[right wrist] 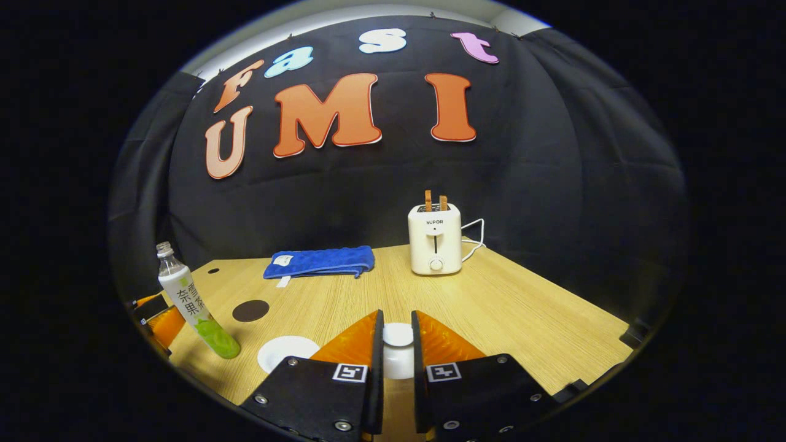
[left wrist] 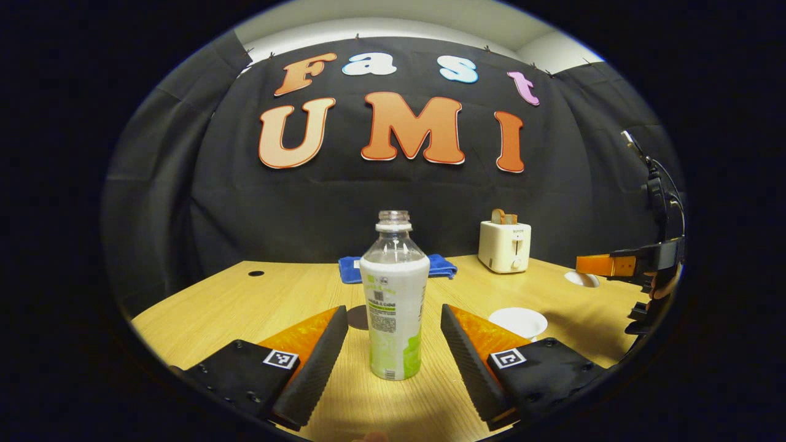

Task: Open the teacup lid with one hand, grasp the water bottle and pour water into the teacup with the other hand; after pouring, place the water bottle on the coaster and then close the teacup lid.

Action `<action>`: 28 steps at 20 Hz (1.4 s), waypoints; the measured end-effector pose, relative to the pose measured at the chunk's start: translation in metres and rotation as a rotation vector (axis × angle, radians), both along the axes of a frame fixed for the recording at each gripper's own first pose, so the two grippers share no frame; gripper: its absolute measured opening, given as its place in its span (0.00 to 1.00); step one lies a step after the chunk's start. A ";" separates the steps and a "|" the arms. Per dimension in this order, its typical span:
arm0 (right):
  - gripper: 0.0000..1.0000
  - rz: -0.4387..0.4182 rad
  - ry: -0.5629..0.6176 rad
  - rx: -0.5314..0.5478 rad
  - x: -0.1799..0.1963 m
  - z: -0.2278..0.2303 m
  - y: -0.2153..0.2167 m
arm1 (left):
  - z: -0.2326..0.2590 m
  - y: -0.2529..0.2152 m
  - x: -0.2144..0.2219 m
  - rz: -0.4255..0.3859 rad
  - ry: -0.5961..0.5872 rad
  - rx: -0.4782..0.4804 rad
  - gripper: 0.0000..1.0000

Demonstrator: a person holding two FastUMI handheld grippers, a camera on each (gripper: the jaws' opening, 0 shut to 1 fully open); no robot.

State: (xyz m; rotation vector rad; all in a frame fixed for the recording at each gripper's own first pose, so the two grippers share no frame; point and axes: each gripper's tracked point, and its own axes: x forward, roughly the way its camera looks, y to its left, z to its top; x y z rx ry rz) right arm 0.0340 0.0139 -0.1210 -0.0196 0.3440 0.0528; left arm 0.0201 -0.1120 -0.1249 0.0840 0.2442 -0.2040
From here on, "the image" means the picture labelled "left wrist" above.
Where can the blue towel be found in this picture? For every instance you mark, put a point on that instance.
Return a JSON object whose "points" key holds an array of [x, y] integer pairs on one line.
{"points": [[349, 270]]}

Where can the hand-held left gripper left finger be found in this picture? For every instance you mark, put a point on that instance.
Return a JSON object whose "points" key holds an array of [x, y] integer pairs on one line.
{"points": [[313, 374]]}

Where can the clear green-label water bottle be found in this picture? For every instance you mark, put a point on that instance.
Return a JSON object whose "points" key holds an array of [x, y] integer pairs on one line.
{"points": [[393, 307]]}

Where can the cream toaster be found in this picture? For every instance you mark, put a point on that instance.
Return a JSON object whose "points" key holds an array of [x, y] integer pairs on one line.
{"points": [[503, 248]]}

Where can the white teacup lid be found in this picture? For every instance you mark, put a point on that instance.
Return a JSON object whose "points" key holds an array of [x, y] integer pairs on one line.
{"points": [[581, 279]]}

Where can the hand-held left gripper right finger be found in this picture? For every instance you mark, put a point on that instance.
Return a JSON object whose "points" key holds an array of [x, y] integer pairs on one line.
{"points": [[470, 368]]}

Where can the dark brown round coaster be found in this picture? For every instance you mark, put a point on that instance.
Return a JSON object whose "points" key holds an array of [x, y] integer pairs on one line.
{"points": [[358, 318]]}

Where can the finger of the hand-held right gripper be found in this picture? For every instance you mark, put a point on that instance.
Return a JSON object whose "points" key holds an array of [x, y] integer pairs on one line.
{"points": [[605, 265], [638, 318]]}

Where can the toast slice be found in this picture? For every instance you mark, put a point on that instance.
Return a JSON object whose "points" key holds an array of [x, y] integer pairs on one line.
{"points": [[503, 217]]}

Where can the white teacup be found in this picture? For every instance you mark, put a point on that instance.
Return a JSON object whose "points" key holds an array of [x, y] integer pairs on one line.
{"points": [[519, 322]]}

